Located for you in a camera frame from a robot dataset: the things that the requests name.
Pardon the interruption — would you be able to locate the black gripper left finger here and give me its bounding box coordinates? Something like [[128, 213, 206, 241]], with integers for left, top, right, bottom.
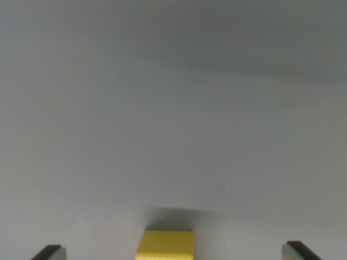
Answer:
[[31, 244, 67, 260]]

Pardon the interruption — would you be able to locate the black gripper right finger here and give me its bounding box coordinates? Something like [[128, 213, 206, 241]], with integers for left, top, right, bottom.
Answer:
[[282, 240, 323, 260]]

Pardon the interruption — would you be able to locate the yellow cube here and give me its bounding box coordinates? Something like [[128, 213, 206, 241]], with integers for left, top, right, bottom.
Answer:
[[134, 230, 195, 260]]

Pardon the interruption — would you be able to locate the grey plastic bin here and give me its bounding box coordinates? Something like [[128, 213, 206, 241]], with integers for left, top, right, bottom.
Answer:
[[0, 0, 347, 260]]

